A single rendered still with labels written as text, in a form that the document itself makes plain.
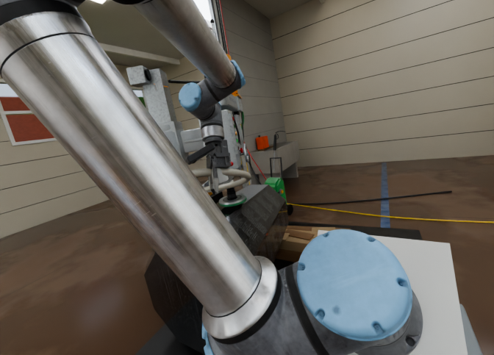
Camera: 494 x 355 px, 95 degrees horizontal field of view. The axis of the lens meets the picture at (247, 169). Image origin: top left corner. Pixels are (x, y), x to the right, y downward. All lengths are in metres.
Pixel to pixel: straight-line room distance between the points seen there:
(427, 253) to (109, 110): 0.67
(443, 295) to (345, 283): 0.31
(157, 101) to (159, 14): 1.96
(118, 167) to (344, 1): 6.47
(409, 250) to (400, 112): 5.61
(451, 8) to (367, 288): 6.25
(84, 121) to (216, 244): 0.22
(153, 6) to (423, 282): 0.72
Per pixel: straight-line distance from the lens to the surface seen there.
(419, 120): 6.23
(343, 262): 0.39
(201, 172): 0.86
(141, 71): 2.38
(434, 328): 0.65
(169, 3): 0.44
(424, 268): 0.67
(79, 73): 0.32
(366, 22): 6.42
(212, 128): 0.89
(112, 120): 0.31
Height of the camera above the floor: 1.39
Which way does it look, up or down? 11 degrees down
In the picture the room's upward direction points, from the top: 10 degrees counter-clockwise
